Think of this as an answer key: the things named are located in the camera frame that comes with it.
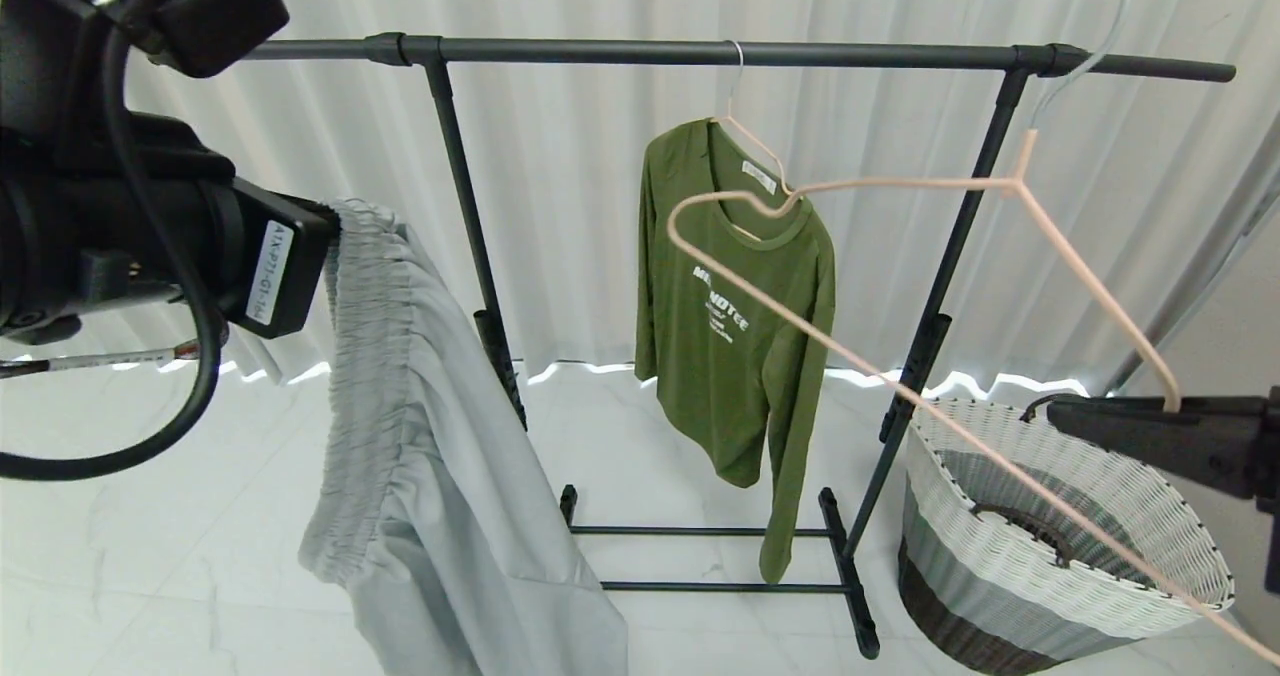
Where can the green shirt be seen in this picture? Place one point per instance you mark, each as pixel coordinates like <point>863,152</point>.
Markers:
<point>740,356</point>

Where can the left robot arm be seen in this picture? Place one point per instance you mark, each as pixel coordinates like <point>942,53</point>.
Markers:
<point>100,360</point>

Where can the black clothes rack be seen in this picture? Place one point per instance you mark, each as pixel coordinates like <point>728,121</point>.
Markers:
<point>700,53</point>

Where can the white curtain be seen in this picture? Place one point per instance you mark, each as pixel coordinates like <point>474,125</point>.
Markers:
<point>560,206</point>

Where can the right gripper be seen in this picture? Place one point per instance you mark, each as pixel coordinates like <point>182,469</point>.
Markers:
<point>1274,556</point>

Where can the white laundry basket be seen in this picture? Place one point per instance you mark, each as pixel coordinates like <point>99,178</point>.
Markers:
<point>1000,576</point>

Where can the pink clothes hanger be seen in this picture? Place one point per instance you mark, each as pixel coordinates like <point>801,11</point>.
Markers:
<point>900,185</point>
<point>750,141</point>

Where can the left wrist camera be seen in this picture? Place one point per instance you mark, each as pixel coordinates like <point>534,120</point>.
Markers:
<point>220,6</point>

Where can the pale grey shorts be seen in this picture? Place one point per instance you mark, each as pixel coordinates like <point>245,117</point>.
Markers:
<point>430,456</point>

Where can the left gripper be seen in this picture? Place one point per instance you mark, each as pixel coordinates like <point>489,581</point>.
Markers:
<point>150,236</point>

